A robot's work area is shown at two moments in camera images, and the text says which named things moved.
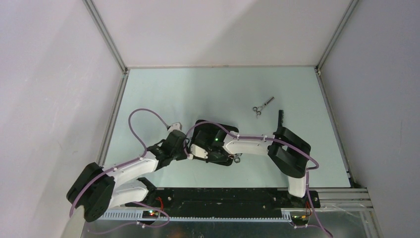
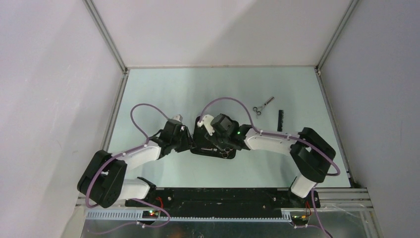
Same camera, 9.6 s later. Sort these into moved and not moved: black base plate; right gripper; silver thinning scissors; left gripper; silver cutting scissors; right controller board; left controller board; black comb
Moved: right gripper; left gripper; silver cutting scissors
Not moved: black comb; black base plate; silver thinning scissors; right controller board; left controller board
